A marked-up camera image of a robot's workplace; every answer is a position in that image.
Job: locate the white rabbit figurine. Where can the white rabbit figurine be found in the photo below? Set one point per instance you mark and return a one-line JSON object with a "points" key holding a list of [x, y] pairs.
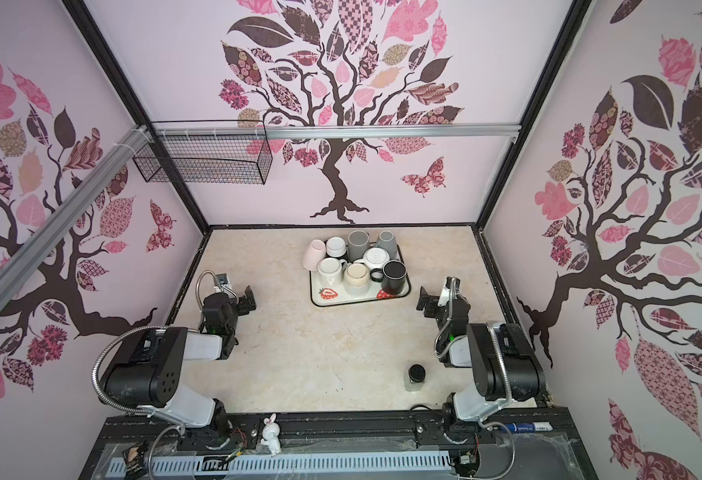
{"points": [[270, 435]]}

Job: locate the blue white marker pen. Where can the blue white marker pen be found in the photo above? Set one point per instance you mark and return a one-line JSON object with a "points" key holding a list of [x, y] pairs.
{"points": [[528, 427]]}

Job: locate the white round mug centre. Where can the white round mug centre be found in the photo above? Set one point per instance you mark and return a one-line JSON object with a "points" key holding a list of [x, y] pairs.
{"points": [[374, 259]]}

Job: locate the black mug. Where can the black mug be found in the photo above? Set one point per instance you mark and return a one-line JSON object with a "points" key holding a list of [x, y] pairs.
{"points": [[392, 277]]}

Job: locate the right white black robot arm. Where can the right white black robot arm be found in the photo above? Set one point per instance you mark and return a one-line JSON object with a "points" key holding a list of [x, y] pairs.
{"points": [[525, 372]]}

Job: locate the pink upside-down mug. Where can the pink upside-down mug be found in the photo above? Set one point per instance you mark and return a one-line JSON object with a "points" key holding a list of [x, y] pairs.
{"points": [[314, 253]]}

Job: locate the white strawberry tray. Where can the white strawberry tray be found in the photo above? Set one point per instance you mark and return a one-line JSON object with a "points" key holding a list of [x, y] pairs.
{"points": [[345, 294]]}

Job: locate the tall grey mug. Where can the tall grey mug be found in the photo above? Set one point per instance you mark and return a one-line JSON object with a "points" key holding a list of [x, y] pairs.
{"points": [[358, 242]]}

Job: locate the black wire basket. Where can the black wire basket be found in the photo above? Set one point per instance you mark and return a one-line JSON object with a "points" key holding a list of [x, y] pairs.
{"points": [[206, 152]]}

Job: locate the diagonal aluminium rail left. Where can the diagonal aluminium rail left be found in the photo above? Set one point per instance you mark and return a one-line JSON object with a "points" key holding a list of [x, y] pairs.
{"points": [[22, 265]]}

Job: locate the black front base frame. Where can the black front base frame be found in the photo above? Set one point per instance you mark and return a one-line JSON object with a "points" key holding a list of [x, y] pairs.
{"points": [[127, 445]]}

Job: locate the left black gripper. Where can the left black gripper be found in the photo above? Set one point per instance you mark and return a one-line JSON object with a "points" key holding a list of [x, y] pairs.
{"points": [[241, 301]]}

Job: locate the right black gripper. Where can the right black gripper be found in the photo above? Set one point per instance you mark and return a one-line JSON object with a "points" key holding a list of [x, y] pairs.
{"points": [[433, 303]]}

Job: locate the cream mug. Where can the cream mug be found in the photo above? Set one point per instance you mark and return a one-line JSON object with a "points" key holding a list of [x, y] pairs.
{"points": [[356, 280]]}

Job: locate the small grey mug right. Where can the small grey mug right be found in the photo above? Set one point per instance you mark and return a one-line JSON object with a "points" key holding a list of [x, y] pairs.
{"points": [[386, 240]]}

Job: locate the horizontal aluminium rail back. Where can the horizontal aluminium rail back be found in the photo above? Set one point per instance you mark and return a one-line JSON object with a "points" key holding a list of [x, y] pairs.
{"points": [[342, 132]]}

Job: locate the white slotted cable duct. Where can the white slotted cable duct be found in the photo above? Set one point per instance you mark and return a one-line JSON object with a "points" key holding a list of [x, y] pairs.
{"points": [[191, 467]]}

